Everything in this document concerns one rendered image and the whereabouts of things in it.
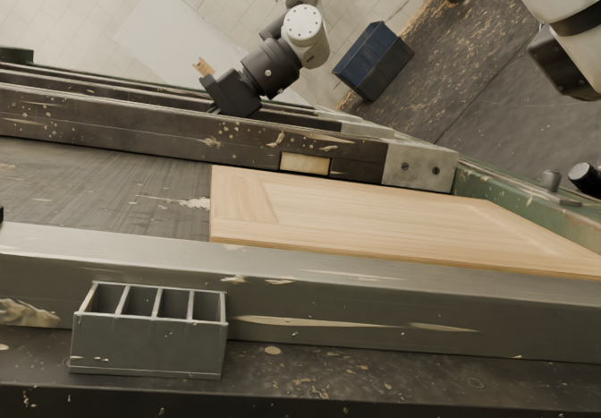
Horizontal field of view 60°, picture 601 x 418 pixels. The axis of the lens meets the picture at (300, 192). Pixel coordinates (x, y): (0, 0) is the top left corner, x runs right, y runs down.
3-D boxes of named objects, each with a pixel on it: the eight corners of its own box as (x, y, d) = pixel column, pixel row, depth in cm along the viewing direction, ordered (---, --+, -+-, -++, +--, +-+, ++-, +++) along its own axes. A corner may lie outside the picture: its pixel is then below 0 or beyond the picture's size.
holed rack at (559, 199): (580, 207, 66) (581, 202, 65) (559, 204, 65) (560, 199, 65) (321, 107, 224) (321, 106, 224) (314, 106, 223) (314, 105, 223)
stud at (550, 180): (561, 194, 74) (566, 174, 73) (545, 192, 73) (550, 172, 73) (550, 191, 76) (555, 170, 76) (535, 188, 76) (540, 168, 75)
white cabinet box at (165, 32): (351, 144, 457) (156, -21, 403) (308, 194, 468) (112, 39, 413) (341, 130, 515) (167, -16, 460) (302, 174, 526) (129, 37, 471)
